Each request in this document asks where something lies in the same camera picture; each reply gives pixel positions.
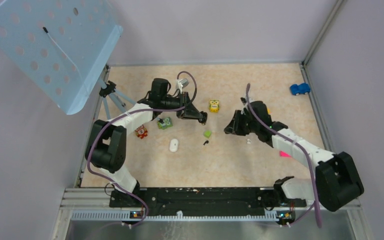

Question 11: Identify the green wooden cube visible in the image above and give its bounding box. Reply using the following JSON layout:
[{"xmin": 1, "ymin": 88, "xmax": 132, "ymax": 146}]
[{"xmin": 203, "ymin": 130, "xmax": 212, "ymax": 139}]

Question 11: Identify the light blue perforated tray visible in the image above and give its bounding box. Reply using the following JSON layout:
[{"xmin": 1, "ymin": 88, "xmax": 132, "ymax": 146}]
[{"xmin": 0, "ymin": 0, "xmax": 123, "ymax": 115}]

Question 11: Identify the blue toy car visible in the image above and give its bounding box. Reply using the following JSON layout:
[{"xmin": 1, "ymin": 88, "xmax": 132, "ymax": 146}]
[{"xmin": 289, "ymin": 83, "xmax": 311, "ymax": 96}]

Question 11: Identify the green owl block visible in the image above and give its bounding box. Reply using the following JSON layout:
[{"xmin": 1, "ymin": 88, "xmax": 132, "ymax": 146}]
[{"xmin": 157, "ymin": 117, "xmax": 173, "ymax": 130}]

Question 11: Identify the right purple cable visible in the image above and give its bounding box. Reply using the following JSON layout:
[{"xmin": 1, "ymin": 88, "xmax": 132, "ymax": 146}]
[{"xmin": 244, "ymin": 83, "xmax": 323, "ymax": 229}]

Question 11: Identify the light blue tripod stand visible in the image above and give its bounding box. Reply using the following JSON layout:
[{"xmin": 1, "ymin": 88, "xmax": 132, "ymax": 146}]
[{"xmin": 93, "ymin": 65, "xmax": 155, "ymax": 131}]

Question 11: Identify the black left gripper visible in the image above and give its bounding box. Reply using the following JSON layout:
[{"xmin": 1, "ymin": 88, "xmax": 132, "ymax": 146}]
[{"xmin": 160, "ymin": 91, "xmax": 203, "ymax": 120}]

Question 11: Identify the aluminium frame rail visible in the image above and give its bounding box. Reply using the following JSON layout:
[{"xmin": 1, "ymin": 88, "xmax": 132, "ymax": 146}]
[{"xmin": 59, "ymin": 187, "xmax": 362, "ymax": 222}]

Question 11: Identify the yellow owl block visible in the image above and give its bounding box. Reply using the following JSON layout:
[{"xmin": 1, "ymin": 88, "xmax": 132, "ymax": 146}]
[{"xmin": 208, "ymin": 99, "xmax": 220, "ymax": 113}]

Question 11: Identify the black earbud charging case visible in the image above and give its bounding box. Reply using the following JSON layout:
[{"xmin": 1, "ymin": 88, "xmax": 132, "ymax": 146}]
[{"xmin": 198, "ymin": 111, "xmax": 208, "ymax": 126}]

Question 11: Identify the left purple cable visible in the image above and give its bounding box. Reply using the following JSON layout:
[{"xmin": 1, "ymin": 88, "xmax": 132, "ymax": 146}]
[{"xmin": 85, "ymin": 70, "xmax": 198, "ymax": 229}]

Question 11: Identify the white earbud charging case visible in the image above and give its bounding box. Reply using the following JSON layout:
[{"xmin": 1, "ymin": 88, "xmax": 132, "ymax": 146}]
[{"xmin": 168, "ymin": 138, "xmax": 179, "ymax": 153}]

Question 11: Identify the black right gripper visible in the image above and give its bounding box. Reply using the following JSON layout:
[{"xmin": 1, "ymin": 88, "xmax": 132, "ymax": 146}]
[{"xmin": 224, "ymin": 110, "xmax": 259, "ymax": 136}]

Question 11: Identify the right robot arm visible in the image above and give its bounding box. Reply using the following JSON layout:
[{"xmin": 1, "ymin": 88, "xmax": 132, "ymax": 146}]
[{"xmin": 223, "ymin": 101, "xmax": 365, "ymax": 212}]

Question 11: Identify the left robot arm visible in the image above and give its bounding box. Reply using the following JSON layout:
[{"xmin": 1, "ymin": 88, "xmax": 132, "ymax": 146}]
[{"xmin": 85, "ymin": 78, "xmax": 208, "ymax": 207}]

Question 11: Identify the red owl block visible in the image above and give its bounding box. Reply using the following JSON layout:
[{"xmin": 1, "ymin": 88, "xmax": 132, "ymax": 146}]
[{"xmin": 134, "ymin": 125, "xmax": 148, "ymax": 139}]

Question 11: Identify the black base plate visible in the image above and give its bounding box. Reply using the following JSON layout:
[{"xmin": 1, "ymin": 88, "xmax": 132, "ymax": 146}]
[{"xmin": 109, "ymin": 187, "xmax": 307, "ymax": 217}]

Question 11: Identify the purple cable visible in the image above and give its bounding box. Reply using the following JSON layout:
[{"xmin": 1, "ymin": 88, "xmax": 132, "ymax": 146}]
[
  {"xmin": 85, "ymin": 70, "xmax": 198, "ymax": 229},
  {"xmin": 244, "ymin": 83, "xmax": 323, "ymax": 229}
]

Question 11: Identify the pink plastic clip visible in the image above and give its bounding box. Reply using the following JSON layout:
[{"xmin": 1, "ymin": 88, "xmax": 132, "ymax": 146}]
[{"xmin": 279, "ymin": 151, "xmax": 291, "ymax": 158}]

